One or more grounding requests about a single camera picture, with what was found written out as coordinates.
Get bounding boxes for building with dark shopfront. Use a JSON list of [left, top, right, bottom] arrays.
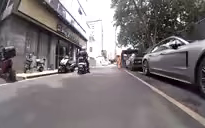
[[0, 0, 89, 73]]

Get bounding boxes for dark vehicle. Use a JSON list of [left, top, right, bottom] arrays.
[[124, 49, 144, 72]]

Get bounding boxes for red scooter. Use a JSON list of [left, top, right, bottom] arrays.
[[0, 45, 18, 83]]

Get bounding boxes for grey asphalt road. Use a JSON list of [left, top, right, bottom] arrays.
[[0, 64, 205, 128]]

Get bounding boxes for dark wall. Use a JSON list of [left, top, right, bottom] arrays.
[[183, 13, 205, 43]]

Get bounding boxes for white building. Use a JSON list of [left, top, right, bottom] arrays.
[[86, 19, 106, 61]]

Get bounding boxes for person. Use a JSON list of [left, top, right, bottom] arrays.
[[77, 47, 90, 66], [115, 54, 123, 70]]

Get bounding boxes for trees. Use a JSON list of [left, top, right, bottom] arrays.
[[110, 0, 205, 51]]

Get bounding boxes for silver car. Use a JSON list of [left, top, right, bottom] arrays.
[[141, 35, 205, 103]]

